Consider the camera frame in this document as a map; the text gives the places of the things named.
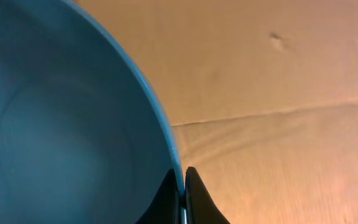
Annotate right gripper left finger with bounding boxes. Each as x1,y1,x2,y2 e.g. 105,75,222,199
136,169,179,224

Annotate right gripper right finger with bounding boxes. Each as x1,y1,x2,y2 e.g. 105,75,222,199
185,167,229,224

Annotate dark blue plate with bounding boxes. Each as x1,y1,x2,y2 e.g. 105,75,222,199
0,0,185,223

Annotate brown cardboard backdrop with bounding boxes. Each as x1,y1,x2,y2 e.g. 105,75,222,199
80,0,358,223

